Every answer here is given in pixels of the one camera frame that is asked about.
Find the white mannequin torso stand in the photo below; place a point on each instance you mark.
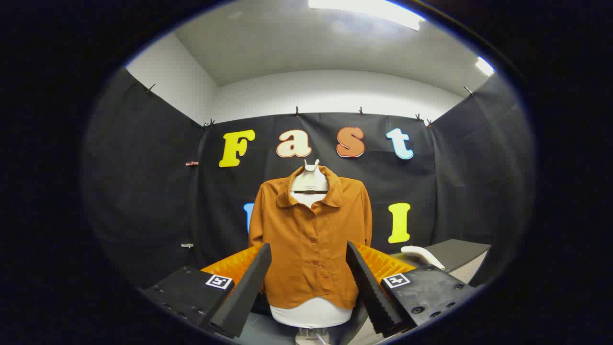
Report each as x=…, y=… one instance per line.
x=311, y=314

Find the black backdrop cloth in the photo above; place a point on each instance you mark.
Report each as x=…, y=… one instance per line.
x=143, y=191

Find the long ceiling light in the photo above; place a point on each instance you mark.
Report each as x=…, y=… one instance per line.
x=373, y=9

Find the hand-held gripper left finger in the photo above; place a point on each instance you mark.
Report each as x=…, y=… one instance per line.
x=246, y=287

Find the small ceiling light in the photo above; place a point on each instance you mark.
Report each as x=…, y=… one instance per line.
x=483, y=66

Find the white garment steamer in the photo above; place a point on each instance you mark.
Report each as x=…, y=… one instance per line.
x=421, y=253

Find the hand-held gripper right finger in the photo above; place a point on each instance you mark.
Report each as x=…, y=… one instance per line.
x=371, y=287

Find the brown button-up shirt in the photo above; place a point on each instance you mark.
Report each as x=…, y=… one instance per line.
x=306, y=239

